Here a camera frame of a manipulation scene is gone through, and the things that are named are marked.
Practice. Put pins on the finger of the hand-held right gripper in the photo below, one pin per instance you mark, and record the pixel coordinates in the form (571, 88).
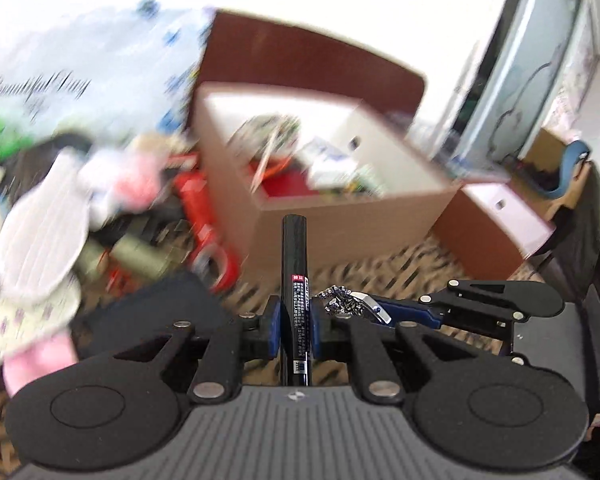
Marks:
(410, 310)
(480, 335)

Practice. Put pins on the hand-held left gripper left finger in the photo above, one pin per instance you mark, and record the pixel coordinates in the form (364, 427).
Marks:
(274, 327)

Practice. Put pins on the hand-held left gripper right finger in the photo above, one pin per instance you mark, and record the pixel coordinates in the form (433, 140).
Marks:
(318, 332)

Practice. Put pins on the black marker pen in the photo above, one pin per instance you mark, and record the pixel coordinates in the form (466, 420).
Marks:
(295, 260)

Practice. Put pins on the large brown cardboard box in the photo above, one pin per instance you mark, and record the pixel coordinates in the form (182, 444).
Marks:
(330, 225)

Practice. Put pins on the tan patterned cloth desktop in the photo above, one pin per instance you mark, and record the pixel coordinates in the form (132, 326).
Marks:
(380, 275)

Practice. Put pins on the small brown cardboard box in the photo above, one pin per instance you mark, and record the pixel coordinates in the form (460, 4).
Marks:
(490, 220)

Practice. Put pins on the black flat case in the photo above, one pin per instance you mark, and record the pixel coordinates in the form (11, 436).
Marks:
(145, 305)

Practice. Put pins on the red tube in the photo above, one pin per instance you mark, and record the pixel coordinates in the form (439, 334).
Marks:
(200, 210)

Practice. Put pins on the red booklet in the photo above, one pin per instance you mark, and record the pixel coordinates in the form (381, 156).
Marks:
(290, 185)

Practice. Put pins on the white box with blue label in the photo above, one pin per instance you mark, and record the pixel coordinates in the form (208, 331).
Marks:
(330, 160)

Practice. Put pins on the blue chair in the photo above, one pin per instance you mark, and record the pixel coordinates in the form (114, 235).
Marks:
(570, 165)

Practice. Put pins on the light wooden cabinet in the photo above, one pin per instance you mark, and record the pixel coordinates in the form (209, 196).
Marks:
(545, 160)

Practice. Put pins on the clear bag of pink items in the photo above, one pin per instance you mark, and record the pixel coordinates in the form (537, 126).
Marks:
(125, 180)

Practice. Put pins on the white glove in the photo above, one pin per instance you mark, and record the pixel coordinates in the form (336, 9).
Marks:
(40, 230)

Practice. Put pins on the glass door with cat drawing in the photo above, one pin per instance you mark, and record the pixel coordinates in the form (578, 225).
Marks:
(520, 60)

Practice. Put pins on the dark brown wooden board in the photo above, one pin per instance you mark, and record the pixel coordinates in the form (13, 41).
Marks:
(300, 55)

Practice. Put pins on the white blue floral plastic bag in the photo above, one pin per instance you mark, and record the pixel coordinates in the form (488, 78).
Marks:
(80, 60)

